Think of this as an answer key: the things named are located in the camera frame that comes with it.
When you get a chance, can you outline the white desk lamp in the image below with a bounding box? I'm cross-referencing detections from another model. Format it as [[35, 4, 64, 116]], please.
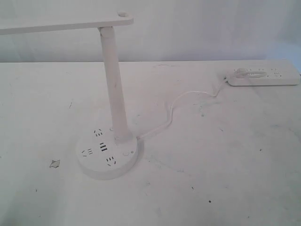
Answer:
[[0, 12, 139, 180]]

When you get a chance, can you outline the white power strip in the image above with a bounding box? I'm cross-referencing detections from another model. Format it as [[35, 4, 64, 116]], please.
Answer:
[[228, 67, 301, 87]]

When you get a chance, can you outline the small paper scrap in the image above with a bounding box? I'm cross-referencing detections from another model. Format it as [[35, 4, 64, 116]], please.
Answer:
[[49, 160, 60, 169]]

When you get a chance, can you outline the white power cord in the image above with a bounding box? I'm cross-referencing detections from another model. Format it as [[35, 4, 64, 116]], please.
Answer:
[[137, 68, 268, 139]]

